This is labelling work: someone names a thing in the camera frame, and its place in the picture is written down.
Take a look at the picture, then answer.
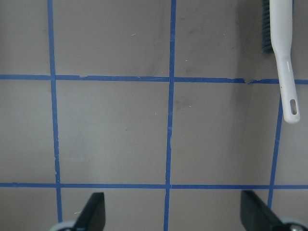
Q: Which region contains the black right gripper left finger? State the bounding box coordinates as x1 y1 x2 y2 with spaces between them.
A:
49 192 106 231

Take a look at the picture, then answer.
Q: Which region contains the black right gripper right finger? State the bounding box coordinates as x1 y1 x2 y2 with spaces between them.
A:
240 190 308 231

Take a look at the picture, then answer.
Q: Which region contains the white hand brush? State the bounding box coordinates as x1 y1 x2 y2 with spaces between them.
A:
261 0 300 124

